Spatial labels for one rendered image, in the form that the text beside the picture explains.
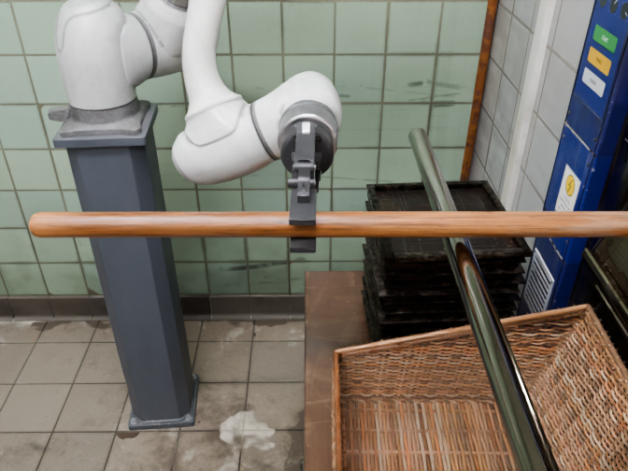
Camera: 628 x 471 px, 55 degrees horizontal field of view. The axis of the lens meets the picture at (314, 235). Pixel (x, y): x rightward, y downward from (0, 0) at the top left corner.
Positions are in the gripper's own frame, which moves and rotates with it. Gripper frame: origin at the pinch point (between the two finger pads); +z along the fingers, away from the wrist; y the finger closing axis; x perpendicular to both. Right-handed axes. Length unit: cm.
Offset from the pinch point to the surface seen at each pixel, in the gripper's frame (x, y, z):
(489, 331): -18.4, 2.2, 16.1
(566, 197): -50, 22, -44
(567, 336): -49, 42, -25
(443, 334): -25, 42, -25
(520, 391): -19.4, 2.1, 23.6
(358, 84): -13, 27, -120
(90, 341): 84, 120, -102
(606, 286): -49, 25, -19
